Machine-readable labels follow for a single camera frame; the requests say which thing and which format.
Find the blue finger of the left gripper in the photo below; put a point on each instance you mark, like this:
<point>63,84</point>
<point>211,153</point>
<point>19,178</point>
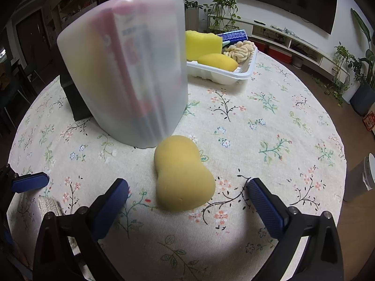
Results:
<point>30,182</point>

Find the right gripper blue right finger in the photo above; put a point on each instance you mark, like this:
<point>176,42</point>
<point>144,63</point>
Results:
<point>269,207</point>

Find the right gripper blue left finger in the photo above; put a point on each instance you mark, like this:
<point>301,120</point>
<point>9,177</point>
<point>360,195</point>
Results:
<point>107,206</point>

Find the beige woven rope pad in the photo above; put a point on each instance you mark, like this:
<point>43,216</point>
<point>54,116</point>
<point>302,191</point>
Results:
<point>47,204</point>

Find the peanut-shaped yellow sponge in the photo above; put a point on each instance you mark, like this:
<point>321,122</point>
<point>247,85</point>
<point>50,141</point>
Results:
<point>183,181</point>

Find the white ribbed plastic tray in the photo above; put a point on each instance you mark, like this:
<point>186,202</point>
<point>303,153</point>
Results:
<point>241,73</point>

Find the lemon-shaped yellow sponge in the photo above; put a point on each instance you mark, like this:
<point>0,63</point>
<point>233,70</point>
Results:
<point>219,61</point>

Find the cream chenille scrubber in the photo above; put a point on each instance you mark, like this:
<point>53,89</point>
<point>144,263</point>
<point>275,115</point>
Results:
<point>240,51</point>

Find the yellow rectangular sponge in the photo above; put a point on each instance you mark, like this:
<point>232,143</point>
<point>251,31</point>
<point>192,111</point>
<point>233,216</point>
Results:
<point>199,44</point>

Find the blue tissue pack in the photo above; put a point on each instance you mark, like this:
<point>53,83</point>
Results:
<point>233,36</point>

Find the black cylindrical container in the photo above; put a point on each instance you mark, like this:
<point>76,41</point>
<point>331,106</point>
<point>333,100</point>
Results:
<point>79,108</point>

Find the grey cylindrical trash bin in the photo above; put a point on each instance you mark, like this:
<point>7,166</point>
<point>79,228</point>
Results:
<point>360,179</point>

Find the red gift box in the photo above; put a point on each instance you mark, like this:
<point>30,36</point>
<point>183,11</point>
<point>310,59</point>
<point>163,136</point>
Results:
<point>369,121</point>

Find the translucent plastic storage box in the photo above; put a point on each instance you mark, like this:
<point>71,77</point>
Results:
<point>127,59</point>

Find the large-leaf plant dark pot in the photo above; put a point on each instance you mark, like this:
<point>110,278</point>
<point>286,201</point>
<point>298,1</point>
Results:
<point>363,69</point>

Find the red storage box right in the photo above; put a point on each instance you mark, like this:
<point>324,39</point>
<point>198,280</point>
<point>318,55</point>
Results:
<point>281,56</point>

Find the red storage box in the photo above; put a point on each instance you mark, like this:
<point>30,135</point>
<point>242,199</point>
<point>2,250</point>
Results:
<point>262,47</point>
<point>281,56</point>

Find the small bushy plant by console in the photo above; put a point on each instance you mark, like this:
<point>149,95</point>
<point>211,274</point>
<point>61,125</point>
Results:
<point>342,83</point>

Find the red storage box left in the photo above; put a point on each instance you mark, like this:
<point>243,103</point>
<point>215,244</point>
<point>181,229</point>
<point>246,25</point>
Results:
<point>262,47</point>

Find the white low TV console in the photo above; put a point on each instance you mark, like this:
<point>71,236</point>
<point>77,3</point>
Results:
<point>311,55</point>

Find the trailing green vine plant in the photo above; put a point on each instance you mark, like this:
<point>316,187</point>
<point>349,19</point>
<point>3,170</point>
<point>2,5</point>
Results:
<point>221,16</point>

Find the plant in ribbed grey pot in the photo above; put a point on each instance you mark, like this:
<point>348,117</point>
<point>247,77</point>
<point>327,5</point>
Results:
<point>192,9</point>

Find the white wall cabinet shelving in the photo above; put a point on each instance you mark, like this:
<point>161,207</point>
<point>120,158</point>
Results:
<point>29,28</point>

